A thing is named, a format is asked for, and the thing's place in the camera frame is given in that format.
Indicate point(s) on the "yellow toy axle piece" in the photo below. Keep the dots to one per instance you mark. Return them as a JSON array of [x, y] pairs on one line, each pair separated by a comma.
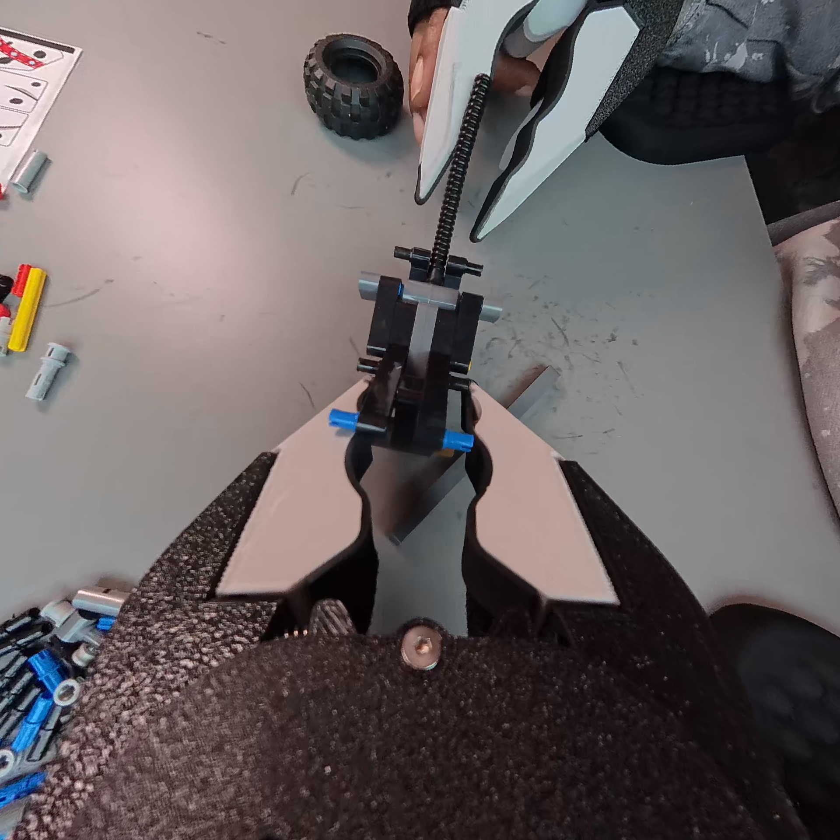
[[29, 308]]

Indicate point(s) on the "person's right hand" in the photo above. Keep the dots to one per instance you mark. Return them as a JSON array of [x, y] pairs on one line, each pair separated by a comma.
[[423, 72]]

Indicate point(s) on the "black toy brick assembly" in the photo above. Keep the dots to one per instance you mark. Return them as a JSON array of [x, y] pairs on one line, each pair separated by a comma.
[[420, 341]]

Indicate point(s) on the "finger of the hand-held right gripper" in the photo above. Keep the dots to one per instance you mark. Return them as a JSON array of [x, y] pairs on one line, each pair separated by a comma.
[[459, 79], [577, 85]]

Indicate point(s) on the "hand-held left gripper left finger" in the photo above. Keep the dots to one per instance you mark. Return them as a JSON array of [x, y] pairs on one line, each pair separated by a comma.
[[289, 512]]

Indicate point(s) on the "light grey tube piece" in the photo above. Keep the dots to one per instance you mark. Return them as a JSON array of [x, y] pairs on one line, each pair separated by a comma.
[[29, 170]]

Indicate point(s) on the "person's camouflage trousers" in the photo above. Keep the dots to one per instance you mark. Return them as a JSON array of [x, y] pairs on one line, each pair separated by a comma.
[[817, 354]]

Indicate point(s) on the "grey desk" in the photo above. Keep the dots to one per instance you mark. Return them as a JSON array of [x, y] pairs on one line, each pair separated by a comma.
[[197, 262]]

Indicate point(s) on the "dark cloth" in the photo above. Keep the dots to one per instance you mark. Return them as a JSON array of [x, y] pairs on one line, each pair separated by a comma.
[[787, 709]]

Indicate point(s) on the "light grey toy pin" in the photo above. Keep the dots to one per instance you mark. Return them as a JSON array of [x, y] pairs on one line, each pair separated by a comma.
[[49, 371]]

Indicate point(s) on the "small red toy piece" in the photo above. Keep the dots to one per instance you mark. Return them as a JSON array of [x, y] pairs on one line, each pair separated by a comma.
[[22, 279]]

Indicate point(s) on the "pile of red black bricks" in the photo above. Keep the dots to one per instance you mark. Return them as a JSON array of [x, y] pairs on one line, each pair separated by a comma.
[[3, 308]]

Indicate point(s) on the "pile of blue black pins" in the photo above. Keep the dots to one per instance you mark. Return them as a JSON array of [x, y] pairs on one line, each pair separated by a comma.
[[33, 682]]

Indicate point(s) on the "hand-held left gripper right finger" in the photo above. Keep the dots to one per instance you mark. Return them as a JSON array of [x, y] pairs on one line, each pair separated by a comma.
[[544, 518]]

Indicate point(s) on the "long dark grey bar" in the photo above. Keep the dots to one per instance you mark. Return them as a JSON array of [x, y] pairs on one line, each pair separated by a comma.
[[531, 400]]

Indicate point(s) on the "printed instruction sheet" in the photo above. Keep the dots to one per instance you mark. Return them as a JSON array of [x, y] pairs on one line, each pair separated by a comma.
[[33, 92]]

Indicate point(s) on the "black toy tyre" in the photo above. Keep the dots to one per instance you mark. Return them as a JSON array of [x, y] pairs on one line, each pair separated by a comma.
[[354, 85]]

